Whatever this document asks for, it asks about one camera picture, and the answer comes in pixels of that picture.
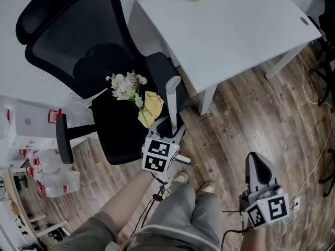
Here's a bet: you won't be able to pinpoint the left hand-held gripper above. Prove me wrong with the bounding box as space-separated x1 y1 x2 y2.
142 115 187 173

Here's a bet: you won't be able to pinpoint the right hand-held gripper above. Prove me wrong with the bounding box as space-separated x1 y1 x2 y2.
239 152 291 230

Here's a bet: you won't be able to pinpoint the person's right forearm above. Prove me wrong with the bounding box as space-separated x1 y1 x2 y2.
244 225 278 251

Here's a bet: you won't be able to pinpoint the person's left forearm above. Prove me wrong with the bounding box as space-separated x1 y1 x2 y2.
97 169 158 242

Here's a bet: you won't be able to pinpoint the yellow cloth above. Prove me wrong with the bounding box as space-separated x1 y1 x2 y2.
137 90 165 129

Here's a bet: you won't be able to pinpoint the white power strip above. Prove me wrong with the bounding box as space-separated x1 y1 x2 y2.
288 195 302 212

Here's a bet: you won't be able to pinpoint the person's left shoe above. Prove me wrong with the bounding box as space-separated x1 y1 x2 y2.
171 172 189 187

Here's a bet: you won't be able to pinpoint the person's shoe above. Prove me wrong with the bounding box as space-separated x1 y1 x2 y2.
199 181 216 194
171 172 189 187

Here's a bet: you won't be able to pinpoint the person's right shoe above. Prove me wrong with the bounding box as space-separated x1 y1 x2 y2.
199 181 216 194

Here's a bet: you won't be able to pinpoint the white pink flower bouquet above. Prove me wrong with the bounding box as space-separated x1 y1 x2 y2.
105 71 148 112

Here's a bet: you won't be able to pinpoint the person's grey trousers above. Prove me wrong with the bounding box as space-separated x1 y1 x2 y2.
130 183 224 251

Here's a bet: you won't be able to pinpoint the white desk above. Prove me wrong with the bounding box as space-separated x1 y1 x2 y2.
127 0 323 116

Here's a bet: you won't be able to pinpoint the clear water jug red label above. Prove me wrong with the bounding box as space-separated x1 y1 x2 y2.
46 93 88 127
0 98 16 141

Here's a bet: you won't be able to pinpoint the pile of clear water jugs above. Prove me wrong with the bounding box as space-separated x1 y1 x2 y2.
17 147 81 199

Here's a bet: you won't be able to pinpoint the white water dispenser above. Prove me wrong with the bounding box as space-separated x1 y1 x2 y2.
10 97 93 152

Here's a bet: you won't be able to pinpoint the light wooden table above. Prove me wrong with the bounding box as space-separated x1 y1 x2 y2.
0 166 69 251

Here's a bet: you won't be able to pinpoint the white coiled cable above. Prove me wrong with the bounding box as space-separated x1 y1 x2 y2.
276 210 298 247

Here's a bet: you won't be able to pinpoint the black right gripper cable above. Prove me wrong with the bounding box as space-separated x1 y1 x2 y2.
221 209 252 251

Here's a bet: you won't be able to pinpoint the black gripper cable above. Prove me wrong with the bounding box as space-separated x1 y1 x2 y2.
221 209 252 251
132 179 169 236

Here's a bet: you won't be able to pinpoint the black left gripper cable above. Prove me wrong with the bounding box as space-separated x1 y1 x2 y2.
132 179 169 236

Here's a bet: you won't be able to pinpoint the white floor cable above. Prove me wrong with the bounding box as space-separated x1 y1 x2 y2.
297 52 335 201

